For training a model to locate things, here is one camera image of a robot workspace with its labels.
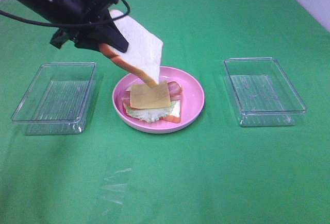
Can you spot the pink plate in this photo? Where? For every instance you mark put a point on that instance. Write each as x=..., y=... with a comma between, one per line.
x=192, y=101

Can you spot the clear ingredients tray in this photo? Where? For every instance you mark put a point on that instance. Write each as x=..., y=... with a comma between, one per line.
x=261, y=93

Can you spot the green lettuce leaf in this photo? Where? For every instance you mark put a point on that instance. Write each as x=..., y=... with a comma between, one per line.
x=148, y=115

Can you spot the clear bread tray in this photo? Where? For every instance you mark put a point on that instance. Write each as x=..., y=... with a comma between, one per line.
x=58, y=99

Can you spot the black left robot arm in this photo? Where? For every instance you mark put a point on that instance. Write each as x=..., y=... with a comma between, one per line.
x=44, y=9

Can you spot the curved bacon strip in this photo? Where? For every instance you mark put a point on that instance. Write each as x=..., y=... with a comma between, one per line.
x=140, y=96

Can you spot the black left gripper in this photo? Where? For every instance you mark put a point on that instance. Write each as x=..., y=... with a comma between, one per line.
x=87, y=23

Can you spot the yellow cheese slice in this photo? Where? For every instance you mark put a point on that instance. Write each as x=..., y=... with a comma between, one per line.
x=144, y=97

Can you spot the clear tape patch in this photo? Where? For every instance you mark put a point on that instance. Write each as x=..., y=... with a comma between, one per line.
x=114, y=185

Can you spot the white toast slice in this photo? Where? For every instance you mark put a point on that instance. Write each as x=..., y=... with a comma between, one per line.
x=176, y=113

